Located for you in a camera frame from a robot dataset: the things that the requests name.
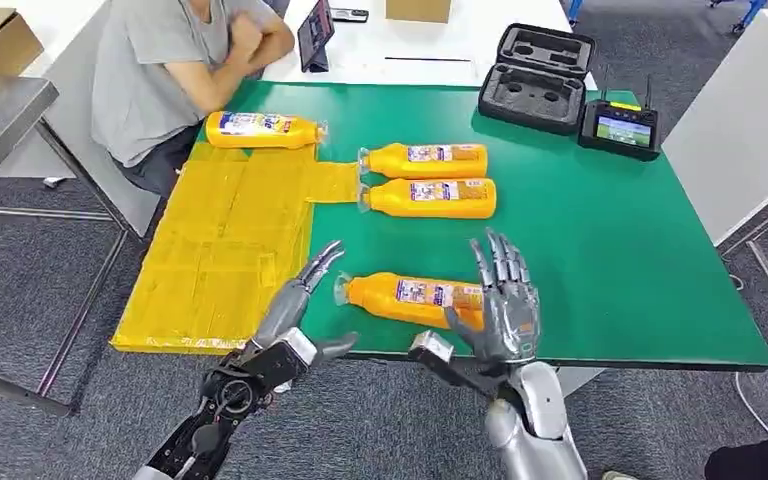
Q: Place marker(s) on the open black foam case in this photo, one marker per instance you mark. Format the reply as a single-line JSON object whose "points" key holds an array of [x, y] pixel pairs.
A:
{"points": [[533, 99]]}

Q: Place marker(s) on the yellow sheet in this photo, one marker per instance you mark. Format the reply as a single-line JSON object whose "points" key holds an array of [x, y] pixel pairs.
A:
{"points": [[212, 265]]}

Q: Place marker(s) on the person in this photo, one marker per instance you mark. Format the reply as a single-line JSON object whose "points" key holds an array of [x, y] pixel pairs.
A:
{"points": [[139, 79]]}

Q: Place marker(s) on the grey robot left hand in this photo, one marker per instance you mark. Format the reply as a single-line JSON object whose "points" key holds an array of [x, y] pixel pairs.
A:
{"points": [[281, 308]]}

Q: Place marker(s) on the small cardboard box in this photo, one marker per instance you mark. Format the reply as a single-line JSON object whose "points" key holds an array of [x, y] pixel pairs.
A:
{"points": [[418, 10]]}

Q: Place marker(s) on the black tablet on stand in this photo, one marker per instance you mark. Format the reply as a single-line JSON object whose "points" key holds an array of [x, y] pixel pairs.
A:
{"points": [[316, 33]]}

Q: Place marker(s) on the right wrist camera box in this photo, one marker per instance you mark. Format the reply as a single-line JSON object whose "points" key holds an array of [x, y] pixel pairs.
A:
{"points": [[450, 376]]}

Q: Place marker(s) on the white table leg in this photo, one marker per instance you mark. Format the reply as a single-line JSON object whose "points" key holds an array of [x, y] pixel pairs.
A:
{"points": [[583, 381]]}

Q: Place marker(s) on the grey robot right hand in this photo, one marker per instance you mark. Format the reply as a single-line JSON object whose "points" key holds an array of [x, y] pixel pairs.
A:
{"points": [[510, 318]]}

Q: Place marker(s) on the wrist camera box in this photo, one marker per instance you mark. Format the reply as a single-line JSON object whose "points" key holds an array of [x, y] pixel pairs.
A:
{"points": [[450, 376], [271, 368]]}

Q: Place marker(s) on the large cardboard box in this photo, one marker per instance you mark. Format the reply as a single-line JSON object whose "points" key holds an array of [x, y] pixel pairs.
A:
{"points": [[0, 40]]}

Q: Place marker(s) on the green table mat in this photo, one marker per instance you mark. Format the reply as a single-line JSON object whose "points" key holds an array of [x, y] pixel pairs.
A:
{"points": [[589, 252]]}

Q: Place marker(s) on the thin black rod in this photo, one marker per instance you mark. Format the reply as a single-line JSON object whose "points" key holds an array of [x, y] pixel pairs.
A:
{"points": [[424, 59]]}

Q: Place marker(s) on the black phone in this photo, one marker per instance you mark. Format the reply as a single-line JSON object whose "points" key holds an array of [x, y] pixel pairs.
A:
{"points": [[349, 14]]}

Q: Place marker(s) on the black remote controller with screen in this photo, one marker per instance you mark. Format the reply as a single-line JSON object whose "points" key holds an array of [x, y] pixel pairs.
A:
{"points": [[622, 131]]}

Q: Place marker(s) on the white desk side panel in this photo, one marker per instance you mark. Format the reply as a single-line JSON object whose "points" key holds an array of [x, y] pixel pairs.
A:
{"points": [[86, 146]]}

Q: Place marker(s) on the orange drink bottle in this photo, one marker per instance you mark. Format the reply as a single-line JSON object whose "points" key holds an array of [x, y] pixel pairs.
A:
{"points": [[390, 162], [374, 298], [245, 140], [390, 201]]}

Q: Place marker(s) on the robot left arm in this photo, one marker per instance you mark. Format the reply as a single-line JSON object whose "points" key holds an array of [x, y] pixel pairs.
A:
{"points": [[212, 424]]}

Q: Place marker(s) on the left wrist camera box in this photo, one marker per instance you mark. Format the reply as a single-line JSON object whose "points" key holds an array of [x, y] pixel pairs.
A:
{"points": [[271, 368]]}

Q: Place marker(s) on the blue metal frame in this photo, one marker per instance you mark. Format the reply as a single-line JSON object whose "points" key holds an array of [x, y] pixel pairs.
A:
{"points": [[750, 13], [574, 8]]}

